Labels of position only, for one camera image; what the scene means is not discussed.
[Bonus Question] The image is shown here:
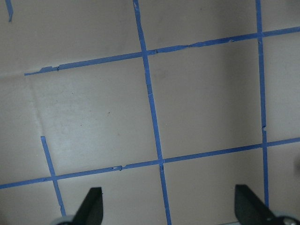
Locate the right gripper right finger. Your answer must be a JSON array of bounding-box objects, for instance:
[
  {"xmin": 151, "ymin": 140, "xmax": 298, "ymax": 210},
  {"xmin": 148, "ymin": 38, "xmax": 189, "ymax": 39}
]
[{"xmin": 234, "ymin": 185, "xmax": 276, "ymax": 225}]

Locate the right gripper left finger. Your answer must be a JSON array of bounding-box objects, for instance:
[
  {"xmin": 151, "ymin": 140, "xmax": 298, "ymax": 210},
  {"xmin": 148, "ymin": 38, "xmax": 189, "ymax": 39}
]
[{"xmin": 71, "ymin": 187, "xmax": 104, "ymax": 225}]

